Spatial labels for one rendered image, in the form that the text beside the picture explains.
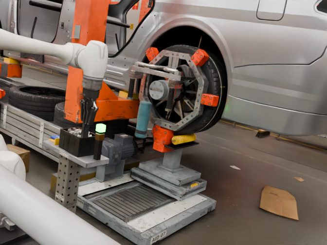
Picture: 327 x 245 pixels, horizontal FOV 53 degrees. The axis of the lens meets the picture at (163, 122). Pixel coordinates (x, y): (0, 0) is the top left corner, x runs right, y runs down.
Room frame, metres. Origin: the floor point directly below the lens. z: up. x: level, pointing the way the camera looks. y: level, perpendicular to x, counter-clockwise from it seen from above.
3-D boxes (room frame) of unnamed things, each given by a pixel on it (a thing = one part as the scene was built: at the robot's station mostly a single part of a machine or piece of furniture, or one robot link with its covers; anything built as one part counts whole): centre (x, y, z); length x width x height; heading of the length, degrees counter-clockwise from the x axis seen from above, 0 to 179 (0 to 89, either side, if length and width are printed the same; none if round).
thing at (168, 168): (2.48, -0.12, 0.32); 0.40 x 0.30 x 0.28; 54
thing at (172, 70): (2.18, -0.03, 1.03); 0.19 x 0.18 x 0.11; 144
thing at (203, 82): (2.34, -0.02, 0.85); 0.54 x 0.07 x 0.54; 54
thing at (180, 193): (2.48, -0.12, 0.13); 0.50 x 0.36 x 0.10; 54
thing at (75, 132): (1.87, 0.48, 0.51); 0.20 x 0.14 x 0.13; 51
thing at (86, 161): (1.88, 0.50, 0.44); 0.43 x 0.17 x 0.03; 54
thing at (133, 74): (2.27, 0.24, 0.93); 0.09 x 0.05 x 0.05; 144
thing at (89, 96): (1.48, 0.35, 0.85); 0.08 x 0.07 x 0.09; 45
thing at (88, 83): (1.47, 0.35, 0.92); 0.09 x 0.09 x 0.06
